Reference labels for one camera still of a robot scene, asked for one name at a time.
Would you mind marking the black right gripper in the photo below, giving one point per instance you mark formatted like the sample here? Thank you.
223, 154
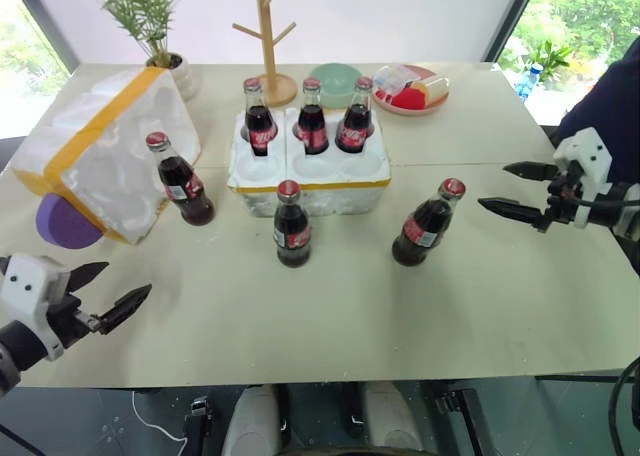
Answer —
562, 196

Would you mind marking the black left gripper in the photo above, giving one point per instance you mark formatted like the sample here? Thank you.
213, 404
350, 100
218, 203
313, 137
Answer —
65, 318

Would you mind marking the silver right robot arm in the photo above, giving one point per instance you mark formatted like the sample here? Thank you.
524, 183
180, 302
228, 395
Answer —
612, 211

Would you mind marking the glass cola bottle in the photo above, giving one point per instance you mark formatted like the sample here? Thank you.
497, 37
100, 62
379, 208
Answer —
425, 226
182, 186
355, 126
292, 231
259, 121
312, 121

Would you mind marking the white foam lid yellow tape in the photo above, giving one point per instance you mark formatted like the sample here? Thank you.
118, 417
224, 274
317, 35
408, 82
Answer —
115, 176

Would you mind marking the white foam bottle crate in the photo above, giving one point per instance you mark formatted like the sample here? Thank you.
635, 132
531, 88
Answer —
310, 186

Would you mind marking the purple round disc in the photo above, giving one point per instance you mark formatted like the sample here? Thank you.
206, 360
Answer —
62, 226

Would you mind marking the blue water bottle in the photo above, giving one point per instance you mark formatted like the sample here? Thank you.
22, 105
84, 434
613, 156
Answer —
530, 83

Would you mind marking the pink plate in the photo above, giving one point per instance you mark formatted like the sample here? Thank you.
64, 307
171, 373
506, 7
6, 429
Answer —
430, 107

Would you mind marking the person in dark clothing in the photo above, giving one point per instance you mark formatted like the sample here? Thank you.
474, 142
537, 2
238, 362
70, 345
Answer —
610, 96

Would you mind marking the green leafy plant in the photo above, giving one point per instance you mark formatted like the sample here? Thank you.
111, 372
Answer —
552, 58

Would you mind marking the cream toy bread roll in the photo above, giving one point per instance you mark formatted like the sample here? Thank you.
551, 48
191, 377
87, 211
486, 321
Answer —
434, 88

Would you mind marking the red toy food piece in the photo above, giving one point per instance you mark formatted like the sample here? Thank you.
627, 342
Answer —
410, 98

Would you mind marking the black floor stand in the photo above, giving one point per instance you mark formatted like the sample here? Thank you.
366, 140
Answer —
467, 416
200, 426

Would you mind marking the clear plastic container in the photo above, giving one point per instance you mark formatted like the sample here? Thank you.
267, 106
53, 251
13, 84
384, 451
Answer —
392, 78

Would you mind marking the white rounded robot leg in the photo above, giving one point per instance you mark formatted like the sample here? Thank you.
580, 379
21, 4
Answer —
392, 416
250, 421

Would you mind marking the green bowl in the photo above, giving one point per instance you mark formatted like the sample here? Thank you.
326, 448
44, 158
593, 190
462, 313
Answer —
332, 78

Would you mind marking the white plant pot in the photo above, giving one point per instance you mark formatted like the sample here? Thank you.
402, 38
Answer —
186, 78

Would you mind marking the green palm plant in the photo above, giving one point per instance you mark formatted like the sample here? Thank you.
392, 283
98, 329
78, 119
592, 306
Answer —
145, 11

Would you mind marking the wooden mug tree stand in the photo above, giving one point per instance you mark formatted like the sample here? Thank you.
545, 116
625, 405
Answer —
269, 51

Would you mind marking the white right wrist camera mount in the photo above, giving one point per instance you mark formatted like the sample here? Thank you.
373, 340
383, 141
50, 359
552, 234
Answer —
585, 151

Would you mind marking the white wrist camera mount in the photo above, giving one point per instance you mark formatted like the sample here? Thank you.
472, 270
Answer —
31, 286
585, 151

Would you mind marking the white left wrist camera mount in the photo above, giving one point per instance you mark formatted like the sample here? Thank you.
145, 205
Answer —
31, 286

